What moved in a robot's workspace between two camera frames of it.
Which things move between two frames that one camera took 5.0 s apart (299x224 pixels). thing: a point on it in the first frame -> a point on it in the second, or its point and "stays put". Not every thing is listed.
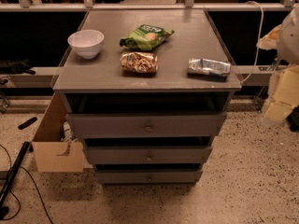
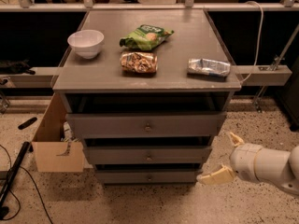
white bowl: [86, 42] stays put
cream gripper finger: [270, 40] -> [242, 159]
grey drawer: [148, 155] stays put
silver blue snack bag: [208, 66] stays put
